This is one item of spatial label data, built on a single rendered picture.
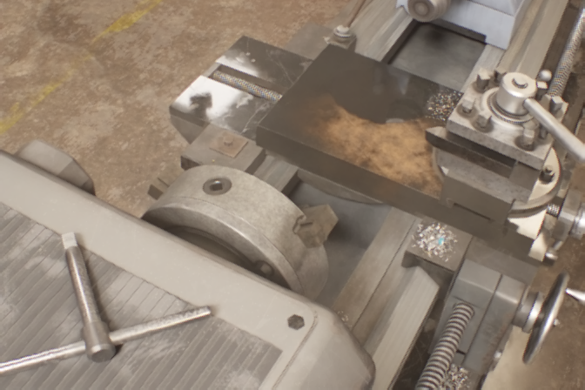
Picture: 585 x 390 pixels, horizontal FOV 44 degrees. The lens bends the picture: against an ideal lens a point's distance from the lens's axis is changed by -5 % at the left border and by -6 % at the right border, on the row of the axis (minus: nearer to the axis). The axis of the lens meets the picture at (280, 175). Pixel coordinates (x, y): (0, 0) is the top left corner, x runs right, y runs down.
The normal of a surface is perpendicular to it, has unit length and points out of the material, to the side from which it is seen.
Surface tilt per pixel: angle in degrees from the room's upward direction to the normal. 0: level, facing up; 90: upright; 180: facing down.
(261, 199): 17
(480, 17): 90
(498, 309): 90
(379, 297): 0
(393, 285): 0
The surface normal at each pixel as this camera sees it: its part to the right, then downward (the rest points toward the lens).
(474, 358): -0.47, 0.61
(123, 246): 0.05, -0.70
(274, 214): 0.42, -0.47
